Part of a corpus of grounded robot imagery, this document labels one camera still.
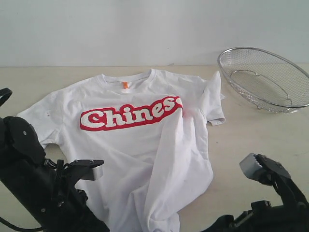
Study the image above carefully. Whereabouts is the metal wire mesh basket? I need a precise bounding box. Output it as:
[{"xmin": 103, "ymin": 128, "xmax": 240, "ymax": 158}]
[{"xmin": 217, "ymin": 47, "xmax": 309, "ymax": 113}]

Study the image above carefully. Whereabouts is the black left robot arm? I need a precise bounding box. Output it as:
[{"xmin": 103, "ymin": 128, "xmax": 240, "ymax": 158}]
[{"xmin": 0, "ymin": 116, "xmax": 108, "ymax": 232}]

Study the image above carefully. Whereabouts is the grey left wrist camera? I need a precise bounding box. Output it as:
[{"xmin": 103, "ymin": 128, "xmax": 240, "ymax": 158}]
[{"xmin": 64, "ymin": 159, "xmax": 104, "ymax": 183}]

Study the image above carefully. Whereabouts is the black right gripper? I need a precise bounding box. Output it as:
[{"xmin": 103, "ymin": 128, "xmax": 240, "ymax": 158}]
[{"xmin": 207, "ymin": 169, "xmax": 309, "ymax": 232}]

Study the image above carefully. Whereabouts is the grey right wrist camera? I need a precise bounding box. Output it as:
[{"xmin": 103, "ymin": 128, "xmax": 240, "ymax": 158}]
[{"xmin": 239, "ymin": 153, "xmax": 291, "ymax": 186}]

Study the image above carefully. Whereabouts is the white t-shirt red logo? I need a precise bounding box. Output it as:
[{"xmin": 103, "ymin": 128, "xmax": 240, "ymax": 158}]
[{"xmin": 19, "ymin": 69, "xmax": 225, "ymax": 232}]

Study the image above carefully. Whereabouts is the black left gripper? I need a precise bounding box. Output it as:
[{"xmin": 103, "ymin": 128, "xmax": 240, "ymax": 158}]
[{"xmin": 45, "ymin": 189, "xmax": 110, "ymax": 232}]

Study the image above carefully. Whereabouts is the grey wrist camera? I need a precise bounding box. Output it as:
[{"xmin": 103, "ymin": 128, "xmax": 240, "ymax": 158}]
[
  {"xmin": 64, "ymin": 159, "xmax": 104, "ymax": 183},
  {"xmin": 239, "ymin": 153, "xmax": 291, "ymax": 186}
]

